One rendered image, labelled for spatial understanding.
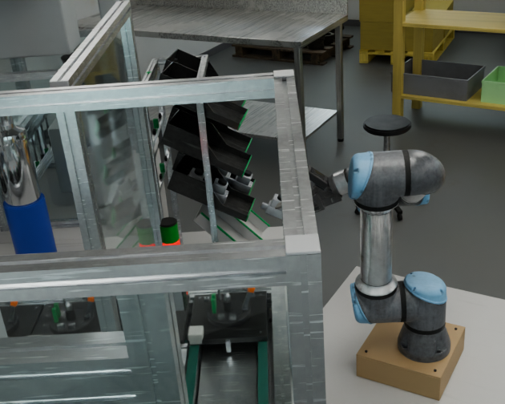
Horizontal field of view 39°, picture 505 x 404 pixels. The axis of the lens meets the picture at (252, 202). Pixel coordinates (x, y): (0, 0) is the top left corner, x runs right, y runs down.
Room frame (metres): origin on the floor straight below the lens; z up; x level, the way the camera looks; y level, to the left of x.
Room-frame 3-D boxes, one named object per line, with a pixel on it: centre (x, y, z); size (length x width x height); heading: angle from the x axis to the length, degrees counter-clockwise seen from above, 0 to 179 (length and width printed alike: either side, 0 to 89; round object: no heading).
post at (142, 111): (1.69, 0.26, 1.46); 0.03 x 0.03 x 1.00; 88
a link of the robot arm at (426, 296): (1.67, -0.46, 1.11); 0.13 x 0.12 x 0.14; 85
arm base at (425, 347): (1.67, -0.46, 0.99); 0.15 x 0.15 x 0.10
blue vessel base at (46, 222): (2.51, 0.88, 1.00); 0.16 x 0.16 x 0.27
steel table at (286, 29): (5.78, 0.29, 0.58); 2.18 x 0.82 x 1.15; 59
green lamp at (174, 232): (1.69, 0.23, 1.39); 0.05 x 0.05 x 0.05
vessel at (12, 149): (2.51, 0.88, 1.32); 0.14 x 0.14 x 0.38
